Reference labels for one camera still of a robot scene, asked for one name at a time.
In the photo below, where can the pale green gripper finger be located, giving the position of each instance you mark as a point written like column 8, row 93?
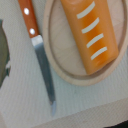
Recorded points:
column 5, row 66

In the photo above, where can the orange toy bread loaf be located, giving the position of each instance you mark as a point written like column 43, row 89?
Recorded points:
column 92, row 28

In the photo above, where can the white woven placemat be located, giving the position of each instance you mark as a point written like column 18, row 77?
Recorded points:
column 23, row 97

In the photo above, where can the round wooden plate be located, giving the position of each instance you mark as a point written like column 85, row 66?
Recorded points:
column 61, row 49

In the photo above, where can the wooden handled knife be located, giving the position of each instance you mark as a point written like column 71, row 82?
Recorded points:
column 38, row 44

